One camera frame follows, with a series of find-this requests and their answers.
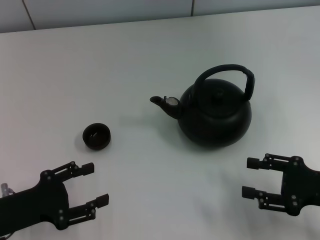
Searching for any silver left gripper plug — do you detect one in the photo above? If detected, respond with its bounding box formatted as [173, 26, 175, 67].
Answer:
[0, 183, 15, 198]

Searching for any black round teapot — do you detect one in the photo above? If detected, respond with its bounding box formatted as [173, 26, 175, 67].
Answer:
[149, 63, 256, 148]

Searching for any small black teacup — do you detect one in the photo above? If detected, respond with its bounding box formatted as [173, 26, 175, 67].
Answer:
[82, 122, 112, 151]

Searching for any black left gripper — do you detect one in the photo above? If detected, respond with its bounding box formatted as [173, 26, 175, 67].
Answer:
[0, 161, 110, 231]

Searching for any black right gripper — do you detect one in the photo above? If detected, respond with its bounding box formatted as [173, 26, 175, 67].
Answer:
[241, 153, 320, 217]

